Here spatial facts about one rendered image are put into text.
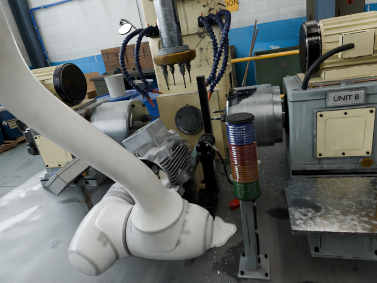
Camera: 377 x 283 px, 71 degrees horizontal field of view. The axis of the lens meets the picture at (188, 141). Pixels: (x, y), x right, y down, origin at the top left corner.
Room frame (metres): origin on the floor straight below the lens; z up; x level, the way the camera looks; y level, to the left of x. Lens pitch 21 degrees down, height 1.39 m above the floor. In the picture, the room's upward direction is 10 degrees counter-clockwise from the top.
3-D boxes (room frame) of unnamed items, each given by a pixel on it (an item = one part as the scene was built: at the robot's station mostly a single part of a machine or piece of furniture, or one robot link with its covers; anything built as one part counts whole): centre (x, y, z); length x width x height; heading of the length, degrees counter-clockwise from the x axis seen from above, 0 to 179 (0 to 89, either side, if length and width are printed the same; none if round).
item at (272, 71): (5.18, -2.12, 0.43); 1.20 x 0.94 x 0.85; 74
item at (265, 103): (1.03, -0.31, 1.04); 0.41 x 0.25 x 0.25; 72
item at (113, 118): (1.24, 0.34, 1.04); 0.37 x 0.25 x 0.25; 72
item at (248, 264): (0.53, -0.11, 1.01); 0.08 x 0.08 x 0.42; 72
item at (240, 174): (0.53, -0.11, 1.10); 0.06 x 0.06 x 0.04
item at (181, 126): (1.22, -0.02, 1.02); 0.15 x 0.02 x 0.15; 72
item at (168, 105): (1.28, -0.04, 0.97); 0.30 x 0.11 x 0.34; 72
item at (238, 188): (0.53, -0.11, 1.05); 0.06 x 0.06 x 0.04
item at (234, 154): (0.53, -0.11, 1.14); 0.06 x 0.06 x 0.04
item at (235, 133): (0.53, -0.11, 1.19); 0.06 x 0.06 x 0.04
